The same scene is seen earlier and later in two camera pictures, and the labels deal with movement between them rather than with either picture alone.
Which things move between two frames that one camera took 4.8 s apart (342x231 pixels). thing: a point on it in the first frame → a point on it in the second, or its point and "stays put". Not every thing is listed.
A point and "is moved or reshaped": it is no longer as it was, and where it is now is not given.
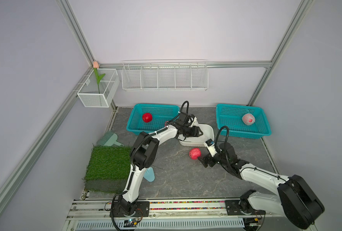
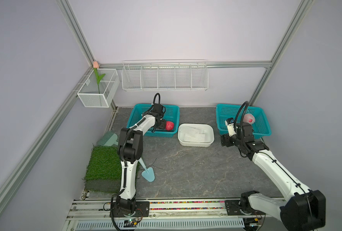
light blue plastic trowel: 149,174 stays put
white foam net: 248,119 stays put
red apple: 194,153 is moved or reshaped
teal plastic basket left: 161,114 stays put
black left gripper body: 190,132 → 161,125
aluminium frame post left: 67,11 stays put
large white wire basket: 164,75 stays put
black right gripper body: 211,160 → 229,141
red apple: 248,119 stays put
